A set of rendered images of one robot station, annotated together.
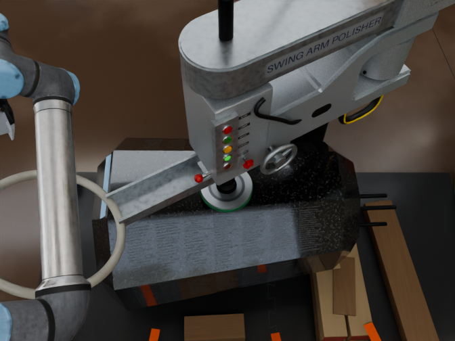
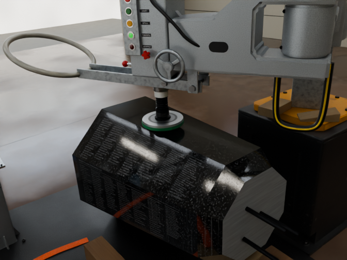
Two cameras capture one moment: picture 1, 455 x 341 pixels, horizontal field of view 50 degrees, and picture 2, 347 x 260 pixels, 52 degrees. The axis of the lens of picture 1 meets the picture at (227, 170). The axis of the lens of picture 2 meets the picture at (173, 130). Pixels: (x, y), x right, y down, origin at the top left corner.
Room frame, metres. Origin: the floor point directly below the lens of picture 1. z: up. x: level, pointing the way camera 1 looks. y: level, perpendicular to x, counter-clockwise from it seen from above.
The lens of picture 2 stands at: (0.02, -1.42, 1.57)
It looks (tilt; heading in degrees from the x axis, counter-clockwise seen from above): 24 degrees down; 54
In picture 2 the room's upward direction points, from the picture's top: 3 degrees counter-clockwise
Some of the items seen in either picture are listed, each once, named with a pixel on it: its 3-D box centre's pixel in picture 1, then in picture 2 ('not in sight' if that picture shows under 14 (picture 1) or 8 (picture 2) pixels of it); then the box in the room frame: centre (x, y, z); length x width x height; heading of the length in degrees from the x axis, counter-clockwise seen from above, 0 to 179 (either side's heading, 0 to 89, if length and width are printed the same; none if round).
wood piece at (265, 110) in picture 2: not in sight; (274, 107); (1.62, -0.20, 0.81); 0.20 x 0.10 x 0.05; 8
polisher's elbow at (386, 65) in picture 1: (382, 44); (307, 28); (1.31, -0.57, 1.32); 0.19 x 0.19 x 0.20
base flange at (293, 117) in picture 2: not in sight; (308, 106); (1.88, -0.25, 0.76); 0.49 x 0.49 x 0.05; 0
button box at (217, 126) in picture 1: (225, 145); (131, 22); (0.84, 0.01, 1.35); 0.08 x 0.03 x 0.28; 120
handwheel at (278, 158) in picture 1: (273, 151); (172, 64); (0.93, -0.16, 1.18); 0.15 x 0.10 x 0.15; 120
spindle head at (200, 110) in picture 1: (246, 111); (173, 31); (1.02, -0.07, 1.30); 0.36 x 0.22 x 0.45; 120
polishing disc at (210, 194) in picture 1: (226, 186); (162, 118); (0.98, 0.00, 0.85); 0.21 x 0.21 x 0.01
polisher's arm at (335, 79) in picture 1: (323, 82); (239, 37); (1.16, -0.34, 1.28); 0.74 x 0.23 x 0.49; 120
